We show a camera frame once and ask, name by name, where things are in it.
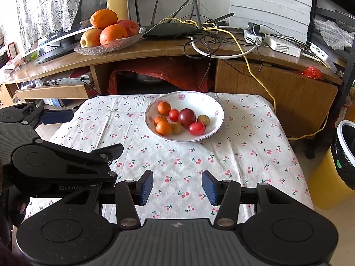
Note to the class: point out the clear bubble wrap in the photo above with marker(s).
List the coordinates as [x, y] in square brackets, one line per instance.
[332, 33]

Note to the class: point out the blue white box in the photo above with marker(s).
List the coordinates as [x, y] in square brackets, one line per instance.
[54, 102]

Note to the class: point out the white modem box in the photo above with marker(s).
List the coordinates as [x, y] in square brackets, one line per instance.
[283, 45]

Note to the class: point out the black metal rack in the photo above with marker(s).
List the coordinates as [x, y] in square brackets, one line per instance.
[348, 69]

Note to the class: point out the small picture frame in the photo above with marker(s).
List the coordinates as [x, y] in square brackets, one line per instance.
[11, 50]

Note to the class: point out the white corrugated panel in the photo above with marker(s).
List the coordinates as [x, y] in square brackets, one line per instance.
[269, 5]

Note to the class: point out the small red plastic bag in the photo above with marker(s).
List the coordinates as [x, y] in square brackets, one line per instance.
[313, 72]

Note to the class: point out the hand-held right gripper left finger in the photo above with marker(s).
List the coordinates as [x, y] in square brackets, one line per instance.
[145, 189]

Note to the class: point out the wooden cabinet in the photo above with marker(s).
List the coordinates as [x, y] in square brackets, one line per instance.
[291, 97]

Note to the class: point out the small red tomato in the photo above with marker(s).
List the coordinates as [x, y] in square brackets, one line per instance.
[174, 115]

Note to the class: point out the black power adapter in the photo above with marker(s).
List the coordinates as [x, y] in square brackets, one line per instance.
[253, 27]

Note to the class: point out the yellow red apple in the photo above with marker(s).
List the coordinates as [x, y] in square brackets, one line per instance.
[90, 37]

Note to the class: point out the white power strip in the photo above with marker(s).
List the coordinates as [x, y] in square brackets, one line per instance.
[253, 39]

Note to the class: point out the large orange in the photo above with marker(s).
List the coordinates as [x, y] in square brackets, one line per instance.
[104, 18]
[113, 34]

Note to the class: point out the red plastic sheet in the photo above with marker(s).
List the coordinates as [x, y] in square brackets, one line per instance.
[177, 73]

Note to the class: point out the slim white device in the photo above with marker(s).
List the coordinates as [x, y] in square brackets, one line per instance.
[321, 54]

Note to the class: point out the yellow bin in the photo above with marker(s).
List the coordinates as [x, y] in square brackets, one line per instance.
[324, 185]

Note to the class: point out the cherry print tablecloth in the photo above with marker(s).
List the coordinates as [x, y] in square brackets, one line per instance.
[222, 158]

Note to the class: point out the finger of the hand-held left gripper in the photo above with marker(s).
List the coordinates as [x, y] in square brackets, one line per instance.
[108, 151]
[58, 117]

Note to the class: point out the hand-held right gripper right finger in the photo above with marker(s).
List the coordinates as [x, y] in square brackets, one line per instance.
[210, 189]

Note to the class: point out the dark red tomato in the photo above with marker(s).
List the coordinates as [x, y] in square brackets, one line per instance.
[187, 117]

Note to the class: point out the wooden pull-out shelf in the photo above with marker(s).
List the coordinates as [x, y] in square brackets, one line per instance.
[52, 92]

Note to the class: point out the metal pot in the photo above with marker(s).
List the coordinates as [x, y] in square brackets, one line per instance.
[148, 79]

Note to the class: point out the small brown kiwi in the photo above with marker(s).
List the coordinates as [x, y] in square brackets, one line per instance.
[176, 127]

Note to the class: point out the beige paper roll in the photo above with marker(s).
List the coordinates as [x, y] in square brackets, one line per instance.
[118, 0]

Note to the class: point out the small orange tangerine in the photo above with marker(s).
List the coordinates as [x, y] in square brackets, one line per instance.
[164, 108]

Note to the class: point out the silver media player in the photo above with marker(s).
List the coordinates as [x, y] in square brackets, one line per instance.
[69, 79]

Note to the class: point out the glass fruit dish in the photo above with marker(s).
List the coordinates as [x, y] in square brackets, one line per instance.
[91, 50]

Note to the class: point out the white rimmed black bucket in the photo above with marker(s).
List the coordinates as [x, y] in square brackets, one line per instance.
[346, 149]

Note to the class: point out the white floral bowl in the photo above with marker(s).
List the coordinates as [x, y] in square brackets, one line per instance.
[212, 108]

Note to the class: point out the black monitor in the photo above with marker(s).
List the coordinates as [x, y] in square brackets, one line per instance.
[69, 37]

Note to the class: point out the white lace cloth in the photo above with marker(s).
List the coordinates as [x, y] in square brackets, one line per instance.
[47, 5]

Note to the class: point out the large orange tangerine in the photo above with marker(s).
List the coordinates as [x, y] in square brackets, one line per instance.
[164, 128]

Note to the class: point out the black router with antennas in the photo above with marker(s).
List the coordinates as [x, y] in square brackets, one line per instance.
[172, 30]

